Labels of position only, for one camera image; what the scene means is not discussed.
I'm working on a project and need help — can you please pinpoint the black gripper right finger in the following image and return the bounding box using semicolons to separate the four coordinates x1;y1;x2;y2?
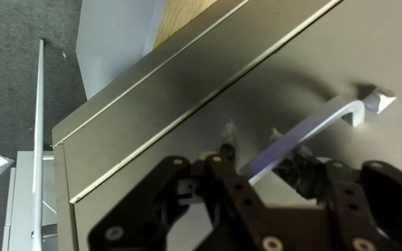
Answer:
273;152;402;251

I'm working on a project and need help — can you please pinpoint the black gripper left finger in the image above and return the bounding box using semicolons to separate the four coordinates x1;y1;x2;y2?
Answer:
88;144;268;251

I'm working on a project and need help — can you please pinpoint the silver handle of holder drawer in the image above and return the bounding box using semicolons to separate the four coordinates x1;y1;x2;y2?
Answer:
240;88;398;187

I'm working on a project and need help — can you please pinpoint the beige drawer with label holder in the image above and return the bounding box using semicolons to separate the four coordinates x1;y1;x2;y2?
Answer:
70;0;402;251

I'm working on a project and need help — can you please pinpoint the beige metal file cabinet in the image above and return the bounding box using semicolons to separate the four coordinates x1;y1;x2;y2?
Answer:
51;0;342;251

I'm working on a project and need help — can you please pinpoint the white base cabinet wooden top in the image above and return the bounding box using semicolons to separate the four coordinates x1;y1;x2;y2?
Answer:
74;0;221;102

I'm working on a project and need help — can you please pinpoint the thin white pole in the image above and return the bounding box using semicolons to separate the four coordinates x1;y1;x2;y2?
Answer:
31;39;46;251

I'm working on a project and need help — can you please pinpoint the white flat frame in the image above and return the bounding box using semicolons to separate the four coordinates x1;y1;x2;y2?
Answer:
3;151;59;251

